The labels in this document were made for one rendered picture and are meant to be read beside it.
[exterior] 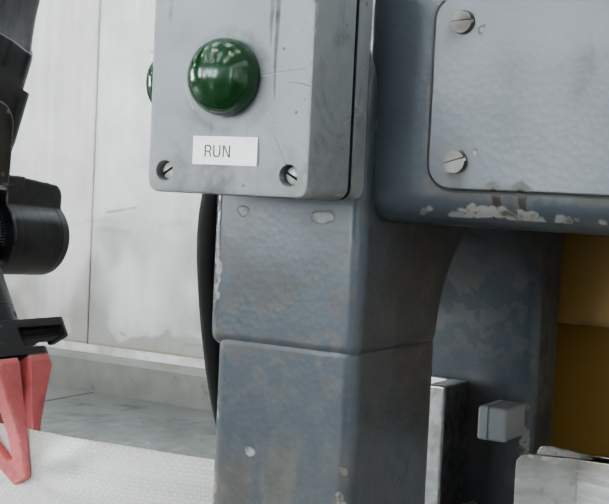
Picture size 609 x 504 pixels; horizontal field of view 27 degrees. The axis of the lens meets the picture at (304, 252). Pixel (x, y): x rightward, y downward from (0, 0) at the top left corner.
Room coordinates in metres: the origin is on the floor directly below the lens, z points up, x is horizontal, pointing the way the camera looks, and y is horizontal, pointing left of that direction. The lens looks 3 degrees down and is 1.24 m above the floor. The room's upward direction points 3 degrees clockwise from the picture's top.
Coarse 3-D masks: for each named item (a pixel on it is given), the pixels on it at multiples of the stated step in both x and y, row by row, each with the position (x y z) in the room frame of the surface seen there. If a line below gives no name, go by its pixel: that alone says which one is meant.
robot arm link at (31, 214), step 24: (0, 120) 0.84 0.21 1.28; (0, 144) 0.84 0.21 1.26; (0, 168) 0.84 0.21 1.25; (0, 192) 0.89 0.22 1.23; (24, 192) 0.90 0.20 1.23; (48, 192) 0.92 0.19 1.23; (24, 216) 0.89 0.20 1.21; (48, 216) 0.91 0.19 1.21; (24, 240) 0.88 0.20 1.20; (48, 240) 0.90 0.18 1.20; (0, 264) 0.88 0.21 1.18; (24, 264) 0.90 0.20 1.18; (48, 264) 0.92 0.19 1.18
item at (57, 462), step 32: (32, 448) 0.80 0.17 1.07; (64, 448) 0.78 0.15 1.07; (96, 448) 0.77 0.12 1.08; (128, 448) 0.76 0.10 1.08; (0, 480) 0.81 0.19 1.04; (32, 480) 0.80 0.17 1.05; (64, 480) 0.78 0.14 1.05; (96, 480) 0.77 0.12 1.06; (128, 480) 0.75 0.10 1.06; (160, 480) 0.74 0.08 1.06; (192, 480) 0.74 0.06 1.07
